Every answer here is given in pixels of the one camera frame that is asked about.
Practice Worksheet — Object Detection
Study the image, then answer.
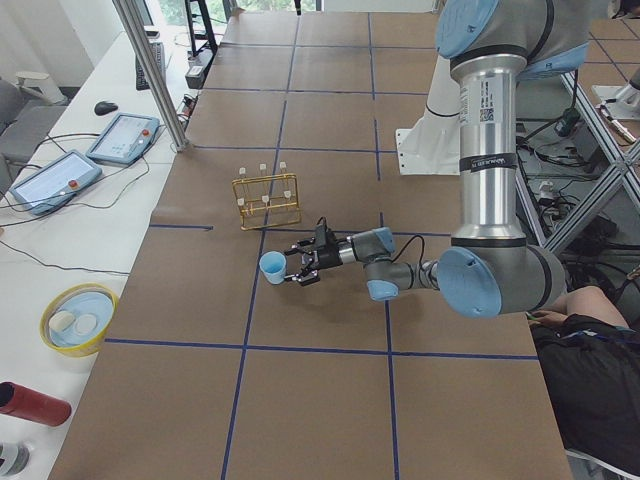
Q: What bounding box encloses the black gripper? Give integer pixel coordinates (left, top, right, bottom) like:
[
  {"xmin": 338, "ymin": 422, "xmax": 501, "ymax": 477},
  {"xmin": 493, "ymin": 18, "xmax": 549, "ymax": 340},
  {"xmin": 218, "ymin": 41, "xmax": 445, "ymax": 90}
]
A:
[{"xmin": 283, "ymin": 234, "xmax": 342, "ymax": 287}]

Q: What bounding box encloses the light blue plastic cup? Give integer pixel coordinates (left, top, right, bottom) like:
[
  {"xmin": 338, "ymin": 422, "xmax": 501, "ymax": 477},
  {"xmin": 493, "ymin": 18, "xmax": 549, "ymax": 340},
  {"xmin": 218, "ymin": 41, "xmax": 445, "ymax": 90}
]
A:
[{"xmin": 259, "ymin": 251, "xmax": 287, "ymax": 285}]

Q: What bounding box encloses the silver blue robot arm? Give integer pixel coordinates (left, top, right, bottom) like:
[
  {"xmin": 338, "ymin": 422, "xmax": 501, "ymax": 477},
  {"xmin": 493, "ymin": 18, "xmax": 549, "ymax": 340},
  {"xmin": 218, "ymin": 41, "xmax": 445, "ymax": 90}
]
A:
[{"xmin": 291, "ymin": 1, "xmax": 590, "ymax": 318}]

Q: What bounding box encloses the far blue teach pendant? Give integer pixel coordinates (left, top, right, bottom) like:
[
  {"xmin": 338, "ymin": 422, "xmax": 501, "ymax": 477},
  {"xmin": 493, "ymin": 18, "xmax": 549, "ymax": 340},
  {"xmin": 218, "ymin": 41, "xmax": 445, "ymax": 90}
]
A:
[{"xmin": 86, "ymin": 113, "xmax": 160, "ymax": 166}]

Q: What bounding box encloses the blue teach pendant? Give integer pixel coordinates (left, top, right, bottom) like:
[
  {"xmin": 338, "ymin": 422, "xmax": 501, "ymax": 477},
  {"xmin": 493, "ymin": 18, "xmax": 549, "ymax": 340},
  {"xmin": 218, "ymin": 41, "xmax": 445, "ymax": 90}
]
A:
[
  {"xmin": 86, "ymin": 113, "xmax": 160, "ymax": 166},
  {"xmin": 9, "ymin": 150, "xmax": 102, "ymax": 215}
]

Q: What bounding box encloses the black computer mouse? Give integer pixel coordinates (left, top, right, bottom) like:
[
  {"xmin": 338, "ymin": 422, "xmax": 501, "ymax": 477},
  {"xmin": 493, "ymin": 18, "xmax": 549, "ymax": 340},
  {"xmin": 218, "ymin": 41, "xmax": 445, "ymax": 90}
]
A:
[{"xmin": 94, "ymin": 101, "xmax": 118, "ymax": 116}]

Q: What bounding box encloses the black keyboard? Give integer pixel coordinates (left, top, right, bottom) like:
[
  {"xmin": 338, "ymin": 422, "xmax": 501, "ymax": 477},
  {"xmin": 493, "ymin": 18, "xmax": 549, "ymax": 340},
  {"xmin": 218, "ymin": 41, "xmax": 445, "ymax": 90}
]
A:
[{"xmin": 134, "ymin": 41, "xmax": 166, "ymax": 92}]

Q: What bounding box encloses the near blue teach pendant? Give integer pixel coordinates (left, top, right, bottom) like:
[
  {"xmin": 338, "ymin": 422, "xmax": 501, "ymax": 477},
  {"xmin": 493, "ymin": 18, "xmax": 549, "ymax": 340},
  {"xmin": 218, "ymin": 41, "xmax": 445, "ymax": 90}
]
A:
[{"xmin": 9, "ymin": 150, "xmax": 102, "ymax": 215}]

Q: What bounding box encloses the person in black shorts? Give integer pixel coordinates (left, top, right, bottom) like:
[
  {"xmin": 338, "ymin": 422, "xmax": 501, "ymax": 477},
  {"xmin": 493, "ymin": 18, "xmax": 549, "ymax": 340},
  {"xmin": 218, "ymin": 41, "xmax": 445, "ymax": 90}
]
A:
[{"xmin": 527, "ymin": 286, "xmax": 639, "ymax": 476}]

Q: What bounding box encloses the red cylinder bottle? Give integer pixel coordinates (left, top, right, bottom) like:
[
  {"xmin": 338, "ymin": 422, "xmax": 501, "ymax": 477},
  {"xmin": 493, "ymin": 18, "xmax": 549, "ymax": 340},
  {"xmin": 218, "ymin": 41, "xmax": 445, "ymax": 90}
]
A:
[{"xmin": 1, "ymin": 382, "xmax": 72, "ymax": 427}]

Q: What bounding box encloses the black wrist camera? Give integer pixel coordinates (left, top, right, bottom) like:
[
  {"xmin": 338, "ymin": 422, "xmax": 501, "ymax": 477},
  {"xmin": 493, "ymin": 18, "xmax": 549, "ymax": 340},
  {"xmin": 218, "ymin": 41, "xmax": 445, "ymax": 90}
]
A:
[{"xmin": 314, "ymin": 216, "xmax": 335, "ymax": 249}]

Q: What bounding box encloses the gold wire cup holder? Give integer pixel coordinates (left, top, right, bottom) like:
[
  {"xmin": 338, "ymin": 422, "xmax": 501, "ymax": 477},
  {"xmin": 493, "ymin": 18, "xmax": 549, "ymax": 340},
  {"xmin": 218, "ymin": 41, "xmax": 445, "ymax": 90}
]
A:
[{"xmin": 231, "ymin": 161, "xmax": 302, "ymax": 231}]

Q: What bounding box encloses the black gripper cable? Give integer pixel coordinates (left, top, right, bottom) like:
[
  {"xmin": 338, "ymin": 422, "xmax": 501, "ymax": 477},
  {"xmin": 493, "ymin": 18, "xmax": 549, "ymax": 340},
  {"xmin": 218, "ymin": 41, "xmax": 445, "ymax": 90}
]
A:
[{"xmin": 387, "ymin": 234, "xmax": 427, "ymax": 266}]

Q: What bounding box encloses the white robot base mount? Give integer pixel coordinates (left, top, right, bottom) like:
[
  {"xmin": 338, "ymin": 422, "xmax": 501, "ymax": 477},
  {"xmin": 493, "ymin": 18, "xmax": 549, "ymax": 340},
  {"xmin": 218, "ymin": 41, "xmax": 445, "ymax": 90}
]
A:
[{"xmin": 396, "ymin": 56, "xmax": 460, "ymax": 176}]

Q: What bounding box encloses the aluminium frame post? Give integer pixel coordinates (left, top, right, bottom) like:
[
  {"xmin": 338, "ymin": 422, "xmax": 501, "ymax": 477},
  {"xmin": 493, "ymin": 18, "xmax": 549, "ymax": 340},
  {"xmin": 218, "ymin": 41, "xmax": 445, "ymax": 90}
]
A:
[{"xmin": 112, "ymin": 0, "xmax": 188, "ymax": 152}]

